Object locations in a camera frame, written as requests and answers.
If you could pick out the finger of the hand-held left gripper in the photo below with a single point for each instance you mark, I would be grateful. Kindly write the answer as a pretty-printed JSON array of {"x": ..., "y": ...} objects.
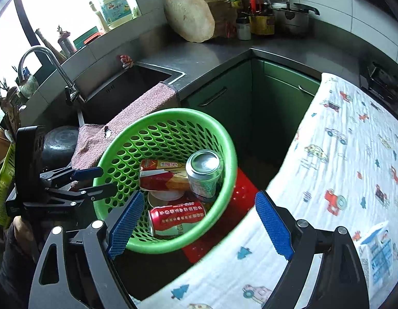
[
  {"x": 99, "y": 193},
  {"x": 86, "y": 173}
]

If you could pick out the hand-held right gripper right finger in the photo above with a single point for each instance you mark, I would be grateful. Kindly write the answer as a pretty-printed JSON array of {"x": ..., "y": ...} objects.
[{"x": 274, "y": 225}]

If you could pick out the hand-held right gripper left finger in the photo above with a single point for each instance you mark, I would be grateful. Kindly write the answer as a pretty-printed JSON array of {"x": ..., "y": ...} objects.
[{"x": 126, "y": 228}]

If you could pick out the red printed paper cup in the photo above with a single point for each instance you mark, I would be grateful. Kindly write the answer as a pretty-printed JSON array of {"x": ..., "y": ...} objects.
[{"x": 163, "y": 196}]

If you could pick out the red cola can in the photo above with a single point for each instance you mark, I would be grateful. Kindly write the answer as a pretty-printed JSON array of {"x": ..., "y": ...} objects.
[{"x": 176, "y": 217}]

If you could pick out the gold and red drink can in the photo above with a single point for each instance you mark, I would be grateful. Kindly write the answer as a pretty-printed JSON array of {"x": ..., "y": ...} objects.
[{"x": 163, "y": 175}]

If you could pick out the silver drink can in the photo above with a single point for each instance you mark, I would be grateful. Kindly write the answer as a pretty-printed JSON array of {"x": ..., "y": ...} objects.
[{"x": 204, "y": 173}]

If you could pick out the green plastic basket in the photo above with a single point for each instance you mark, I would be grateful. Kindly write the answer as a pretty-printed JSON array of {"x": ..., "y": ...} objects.
[{"x": 173, "y": 135}]

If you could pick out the yellow-green plastic rack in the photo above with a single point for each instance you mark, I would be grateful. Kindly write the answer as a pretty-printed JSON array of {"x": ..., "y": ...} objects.
[{"x": 2, "y": 193}]

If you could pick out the black pot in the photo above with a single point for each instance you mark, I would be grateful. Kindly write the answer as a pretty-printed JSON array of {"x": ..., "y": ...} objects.
[{"x": 57, "y": 144}]

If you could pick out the red plastic stool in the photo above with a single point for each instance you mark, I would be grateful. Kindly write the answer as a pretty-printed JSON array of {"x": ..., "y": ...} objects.
[{"x": 241, "y": 199}]

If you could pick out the white printed tablecloth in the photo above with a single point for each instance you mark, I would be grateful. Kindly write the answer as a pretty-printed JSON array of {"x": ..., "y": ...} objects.
[{"x": 331, "y": 167}]

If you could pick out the patterned cup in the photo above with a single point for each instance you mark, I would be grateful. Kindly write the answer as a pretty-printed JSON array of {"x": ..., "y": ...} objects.
[{"x": 26, "y": 85}]

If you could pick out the pink towel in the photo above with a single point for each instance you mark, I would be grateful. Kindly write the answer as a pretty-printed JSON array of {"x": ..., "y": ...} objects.
[{"x": 137, "y": 103}]

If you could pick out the steel kitchen sink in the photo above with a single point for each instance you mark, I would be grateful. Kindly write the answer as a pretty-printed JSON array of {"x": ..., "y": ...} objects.
[{"x": 121, "y": 80}]

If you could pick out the chrome faucet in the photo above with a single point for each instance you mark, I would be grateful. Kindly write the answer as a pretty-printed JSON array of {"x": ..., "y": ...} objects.
[{"x": 54, "y": 70}]

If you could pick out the white drink carton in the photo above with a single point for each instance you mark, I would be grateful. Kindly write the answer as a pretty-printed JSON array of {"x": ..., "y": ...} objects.
[{"x": 376, "y": 251}]

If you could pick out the red white scrub cloth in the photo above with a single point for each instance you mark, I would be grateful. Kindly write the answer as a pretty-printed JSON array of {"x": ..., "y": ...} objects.
[{"x": 126, "y": 61}]

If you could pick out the green cabinet door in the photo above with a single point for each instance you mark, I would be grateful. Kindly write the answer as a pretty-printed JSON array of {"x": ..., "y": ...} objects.
[
  {"x": 282, "y": 103},
  {"x": 218, "y": 103}
]

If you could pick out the metal utensil holder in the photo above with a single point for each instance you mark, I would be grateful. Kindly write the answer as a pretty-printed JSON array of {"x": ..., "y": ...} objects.
[{"x": 66, "y": 43}]

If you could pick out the small white pump bottle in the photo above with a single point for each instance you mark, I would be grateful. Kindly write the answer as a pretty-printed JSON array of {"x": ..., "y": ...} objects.
[{"x": 100, "y": 19}]

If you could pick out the large detergent bottle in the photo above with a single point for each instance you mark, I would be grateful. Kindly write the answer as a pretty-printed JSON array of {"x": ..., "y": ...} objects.
[{"x": 117, "y": 8}]

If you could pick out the black gas stove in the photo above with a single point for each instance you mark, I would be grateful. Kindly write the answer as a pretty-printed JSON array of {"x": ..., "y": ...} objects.
[{"x": 384, "y": 77}]

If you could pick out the round wooden chopping block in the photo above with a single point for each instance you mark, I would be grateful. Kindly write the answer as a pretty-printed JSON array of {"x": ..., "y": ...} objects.
[{"x": 189, "y": 14}]

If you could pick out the small white jar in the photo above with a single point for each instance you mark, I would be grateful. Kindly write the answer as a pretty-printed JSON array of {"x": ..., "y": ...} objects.
[{"x": 243, "y": 29}]

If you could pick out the yellow tin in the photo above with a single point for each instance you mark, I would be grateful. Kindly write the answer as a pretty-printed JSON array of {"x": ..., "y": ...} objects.
[{"x": 261, "y": 24}]

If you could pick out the steel pressure cooker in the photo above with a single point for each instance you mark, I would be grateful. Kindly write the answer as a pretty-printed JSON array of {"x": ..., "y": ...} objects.
[{"x": 290, "y": 17}]

